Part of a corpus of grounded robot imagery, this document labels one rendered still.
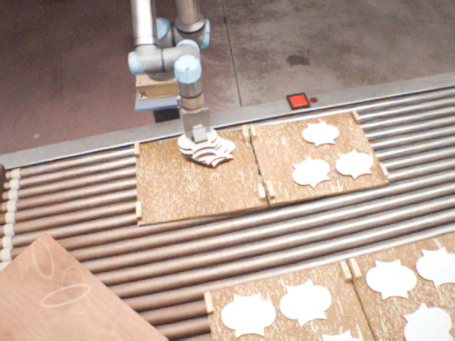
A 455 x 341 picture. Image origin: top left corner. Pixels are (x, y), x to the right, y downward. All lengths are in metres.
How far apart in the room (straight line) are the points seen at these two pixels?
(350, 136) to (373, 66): 2.02
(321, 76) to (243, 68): 0.61
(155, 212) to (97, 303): 0.38
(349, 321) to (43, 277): 0.83
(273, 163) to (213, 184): 0.22
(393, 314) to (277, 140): 0.71
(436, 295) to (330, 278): 0.30
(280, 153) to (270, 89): 1.74
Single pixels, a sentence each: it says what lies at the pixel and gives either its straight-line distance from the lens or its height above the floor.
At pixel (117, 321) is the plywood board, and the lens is 1.13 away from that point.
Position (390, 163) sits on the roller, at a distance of 1.57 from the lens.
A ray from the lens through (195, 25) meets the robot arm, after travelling 1.67.
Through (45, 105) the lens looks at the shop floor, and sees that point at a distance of 3.51.
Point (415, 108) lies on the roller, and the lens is 1.82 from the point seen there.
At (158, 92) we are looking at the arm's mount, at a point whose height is 0.90.
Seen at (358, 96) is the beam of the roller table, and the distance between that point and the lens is 1.81.
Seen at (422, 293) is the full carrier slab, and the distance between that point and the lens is 1.31.
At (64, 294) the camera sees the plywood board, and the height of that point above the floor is 1.04.
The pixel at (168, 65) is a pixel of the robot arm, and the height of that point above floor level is 1.27.
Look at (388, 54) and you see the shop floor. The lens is 3.75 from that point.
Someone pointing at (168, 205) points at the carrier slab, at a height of 0.94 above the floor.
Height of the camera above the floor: 2.06
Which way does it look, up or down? 50 degrees down
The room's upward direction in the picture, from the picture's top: 4 degrees counter-clockwise
